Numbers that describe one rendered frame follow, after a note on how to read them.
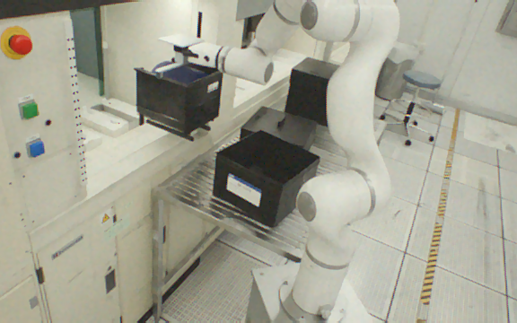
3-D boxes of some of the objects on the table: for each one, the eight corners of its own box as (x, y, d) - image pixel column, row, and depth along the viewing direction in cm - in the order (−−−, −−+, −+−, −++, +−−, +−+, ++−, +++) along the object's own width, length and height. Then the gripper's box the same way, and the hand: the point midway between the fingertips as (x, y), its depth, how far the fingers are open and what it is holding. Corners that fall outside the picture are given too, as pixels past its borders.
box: (332, 129, 206) (345, 83, 193) (282, 113, 214) (291, 68, 201) (344, 111, 229) (356, 69, 216) (298, 97, 237) (307, 56, 224)
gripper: (240, 42, 127) (193, 29, 133) (212, 52, 114) (162, 37, 120) (237, 65, 131) (191, 51, 137) (209, 76, 118) (161, 60, 124)
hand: (182, 46), depth 128 cm, fingers closed on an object, 3 cm apart
